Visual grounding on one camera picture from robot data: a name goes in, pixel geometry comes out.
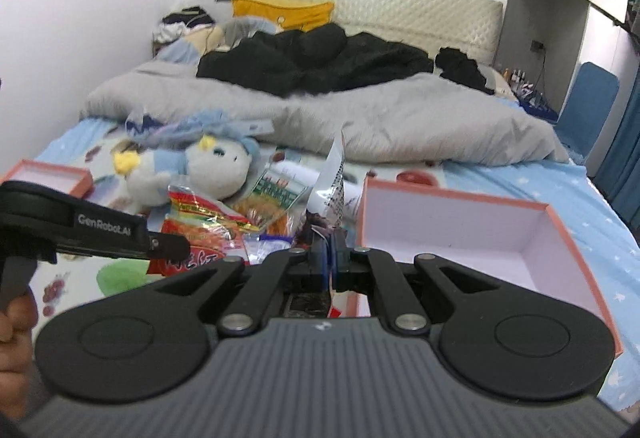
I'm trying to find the red sausage snack bag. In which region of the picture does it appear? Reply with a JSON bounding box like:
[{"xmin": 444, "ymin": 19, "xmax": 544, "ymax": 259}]
[{"xmin": 146, "ymin": 185, "xmax": 255, "ymax": 277}]

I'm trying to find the cream quilted headboard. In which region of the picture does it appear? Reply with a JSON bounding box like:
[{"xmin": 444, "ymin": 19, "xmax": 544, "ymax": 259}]
[{"xmin": 285, "ymin": 0, "xmax": 503, "ymax": 65}]

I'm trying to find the grey duvet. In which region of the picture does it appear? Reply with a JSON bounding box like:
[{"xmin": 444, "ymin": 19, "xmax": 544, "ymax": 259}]
[{"xmin": 80, "ymin": 61, "xmax": 568, "ymax": 166}]

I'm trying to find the black clothing pile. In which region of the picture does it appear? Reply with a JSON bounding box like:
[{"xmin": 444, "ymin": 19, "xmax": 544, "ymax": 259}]
[{"xmin": 196, "ymin": 22, "xmax": 434, "ymax": 98}]

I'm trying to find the person's left hand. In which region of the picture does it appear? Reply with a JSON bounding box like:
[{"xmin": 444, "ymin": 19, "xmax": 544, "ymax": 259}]
[{"xmin": 0, "ymin": 288, "xmax": 38, "ymax": 420}]

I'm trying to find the white blue plush toy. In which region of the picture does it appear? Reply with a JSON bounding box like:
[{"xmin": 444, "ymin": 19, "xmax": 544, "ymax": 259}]
[{"xmin": 113, "ymin": 135, "xmax": 254, "ymax": 207}]

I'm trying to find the silver dark snack packet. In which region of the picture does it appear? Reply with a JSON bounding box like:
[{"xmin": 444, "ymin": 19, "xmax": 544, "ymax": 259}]
[{"xmin": 306, "ymin": 132, "xmax": 345, "ymax": 239}]

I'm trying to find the blue chair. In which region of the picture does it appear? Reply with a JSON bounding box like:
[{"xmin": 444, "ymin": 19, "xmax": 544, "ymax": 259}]
[{"xmin": 554, "ymin": 62, "xmax": 620, "ymax": 165}]

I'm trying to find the clothes pile by wall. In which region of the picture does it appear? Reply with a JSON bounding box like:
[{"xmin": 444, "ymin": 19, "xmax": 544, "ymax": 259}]
[{"xmin": 152, "ymin": 6, "xmax": 216, "ymax": 44}]

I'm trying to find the yellow pillow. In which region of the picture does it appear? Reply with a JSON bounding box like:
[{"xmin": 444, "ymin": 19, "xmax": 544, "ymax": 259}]
[{"xmin": 231, "ymin": 0, "xmax": 334, "ymax": 31}]

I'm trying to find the pink box lid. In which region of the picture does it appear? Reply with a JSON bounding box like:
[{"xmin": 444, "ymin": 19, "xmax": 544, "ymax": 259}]
[{"xmin": 1, "ymin": 160, "xmax": 93, "ymax": 198}]

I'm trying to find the green label snack packet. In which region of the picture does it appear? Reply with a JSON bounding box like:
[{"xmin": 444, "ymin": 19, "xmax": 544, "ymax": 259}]
[{"xmin": 232, "ymin": 167, "xmax": 308, "ymax": 237}]

